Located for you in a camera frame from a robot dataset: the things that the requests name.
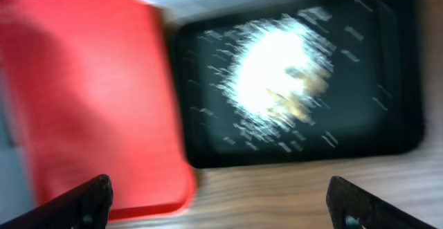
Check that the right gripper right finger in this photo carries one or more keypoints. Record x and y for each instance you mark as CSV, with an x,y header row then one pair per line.
x,y
350,206

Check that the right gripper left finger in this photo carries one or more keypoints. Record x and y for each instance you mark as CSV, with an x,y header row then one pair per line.
x,y
85,207

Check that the rice and food scraps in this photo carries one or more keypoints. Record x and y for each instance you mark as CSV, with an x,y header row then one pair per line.
x,y
287,79

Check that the grey dishwasher rack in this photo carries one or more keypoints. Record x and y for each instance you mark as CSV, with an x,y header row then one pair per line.
x,y
16,196

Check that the black waste tray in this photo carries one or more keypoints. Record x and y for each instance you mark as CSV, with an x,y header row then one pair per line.
x,y
399,38

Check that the red serving tray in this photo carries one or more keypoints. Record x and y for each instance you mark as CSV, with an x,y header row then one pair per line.
x,y
89,92

